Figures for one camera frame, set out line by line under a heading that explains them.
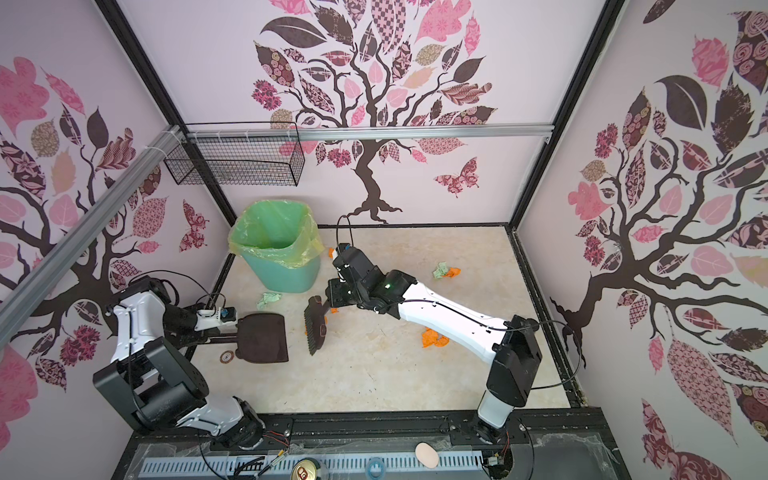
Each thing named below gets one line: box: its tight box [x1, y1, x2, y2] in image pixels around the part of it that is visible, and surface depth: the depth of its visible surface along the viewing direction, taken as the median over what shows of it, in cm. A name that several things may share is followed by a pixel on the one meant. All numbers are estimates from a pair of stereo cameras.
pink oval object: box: [415, 442, 439, 469], surface depth 71 cm
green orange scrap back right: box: [433, 262, 462, 279], surface depth 108 cm
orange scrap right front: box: [421, 327, 450, 348], surface depth 91 cm
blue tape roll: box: [365, 456, 385, 480], surface depth 71 cm
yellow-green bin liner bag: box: [228, 200, 325, 268], surface depth 92 cm
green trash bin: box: [241, 252, 321, 293], surface depth 98 cm
